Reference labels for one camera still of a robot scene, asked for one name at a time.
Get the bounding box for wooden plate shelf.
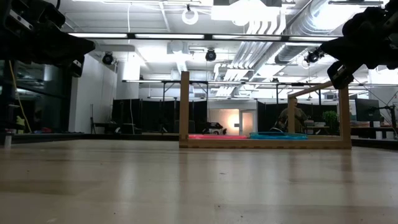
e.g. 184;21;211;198
178;70;353;149

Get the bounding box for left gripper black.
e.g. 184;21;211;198
0;0;96;67

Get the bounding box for white door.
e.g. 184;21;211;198
239;109;257;137

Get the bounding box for white small vehicle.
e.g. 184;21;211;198
201;121;228;136

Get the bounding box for white cable coil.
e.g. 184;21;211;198
181;8;200;26

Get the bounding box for green bushy desk plant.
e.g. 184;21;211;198
322;110;340;127

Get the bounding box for black computer monitor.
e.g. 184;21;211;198
355;98;384;123

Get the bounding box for black partition screen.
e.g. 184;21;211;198
111;98;208;134
257;101;323;134

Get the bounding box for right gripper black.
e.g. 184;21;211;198
320;0;398;70

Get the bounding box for background office desk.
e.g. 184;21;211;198
306;124;398;140

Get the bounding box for yellow cable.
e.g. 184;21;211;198
8;60;32;134

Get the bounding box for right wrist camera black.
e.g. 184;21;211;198
326;60;363;90

